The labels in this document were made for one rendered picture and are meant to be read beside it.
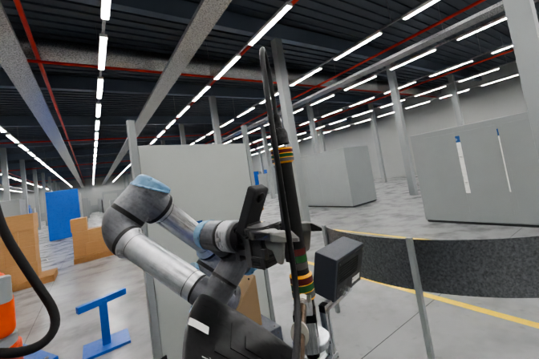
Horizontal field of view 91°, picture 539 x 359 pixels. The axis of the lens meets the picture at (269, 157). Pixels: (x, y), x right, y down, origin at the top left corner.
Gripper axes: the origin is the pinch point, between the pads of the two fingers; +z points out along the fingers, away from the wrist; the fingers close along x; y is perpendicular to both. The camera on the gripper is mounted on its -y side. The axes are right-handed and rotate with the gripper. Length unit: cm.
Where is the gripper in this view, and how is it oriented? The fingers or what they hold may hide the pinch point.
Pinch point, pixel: (305, 229)
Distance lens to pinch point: 51.0
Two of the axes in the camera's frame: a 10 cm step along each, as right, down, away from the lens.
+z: 7.1, -1.6, -6.9
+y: 1.5, 9.9, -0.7
